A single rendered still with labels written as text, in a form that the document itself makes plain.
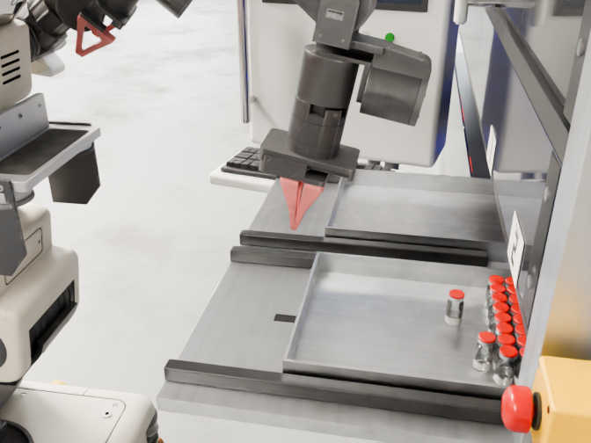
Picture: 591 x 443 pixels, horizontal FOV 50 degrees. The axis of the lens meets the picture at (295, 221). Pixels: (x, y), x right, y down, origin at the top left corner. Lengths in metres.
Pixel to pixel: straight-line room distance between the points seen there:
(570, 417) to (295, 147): 0.35
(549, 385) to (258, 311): 0.44
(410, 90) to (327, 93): 0.08
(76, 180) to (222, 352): 0.53
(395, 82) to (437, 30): 0.88
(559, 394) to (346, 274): 0.47
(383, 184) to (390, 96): 0.66
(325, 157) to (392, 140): 0.93
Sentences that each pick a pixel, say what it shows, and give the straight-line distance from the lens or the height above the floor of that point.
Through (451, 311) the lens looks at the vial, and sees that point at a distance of 0.88.
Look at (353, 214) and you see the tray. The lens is 1.16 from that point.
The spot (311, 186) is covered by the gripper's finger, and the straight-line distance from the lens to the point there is 0.66.
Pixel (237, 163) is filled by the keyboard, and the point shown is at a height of 0.83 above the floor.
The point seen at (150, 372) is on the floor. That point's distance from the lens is 2.20.
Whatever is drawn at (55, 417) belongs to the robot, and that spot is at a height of 0.28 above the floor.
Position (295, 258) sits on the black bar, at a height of 0.90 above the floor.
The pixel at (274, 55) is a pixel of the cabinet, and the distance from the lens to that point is 1.63.
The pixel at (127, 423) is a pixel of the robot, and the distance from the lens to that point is 1.64.
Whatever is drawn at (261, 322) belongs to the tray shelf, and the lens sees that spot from 0.87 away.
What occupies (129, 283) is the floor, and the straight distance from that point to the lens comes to 2.67.
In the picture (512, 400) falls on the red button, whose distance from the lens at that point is 0.59.
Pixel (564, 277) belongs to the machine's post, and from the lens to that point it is 0.60.
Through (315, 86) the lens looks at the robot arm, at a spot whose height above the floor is 1.23.
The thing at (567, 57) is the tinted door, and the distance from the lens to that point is 0.70.
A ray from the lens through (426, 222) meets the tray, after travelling 1.14.
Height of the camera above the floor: 1.39
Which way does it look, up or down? 27 degrees down
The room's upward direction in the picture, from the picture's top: straight up
